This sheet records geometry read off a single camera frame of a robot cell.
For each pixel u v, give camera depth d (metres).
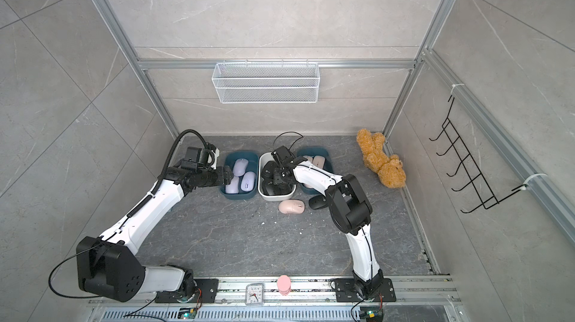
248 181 0.98
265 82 1.01
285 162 0.76
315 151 1.07
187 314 0.71
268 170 0.98
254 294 0.71
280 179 0.87
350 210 0.53
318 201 0.92
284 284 0.68
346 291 0.73
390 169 0.95
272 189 0.93
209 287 0.73
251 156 1.06
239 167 1.02
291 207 0.92
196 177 0.61
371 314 0.70
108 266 0.40
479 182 0.65
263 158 1.04
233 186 0.96
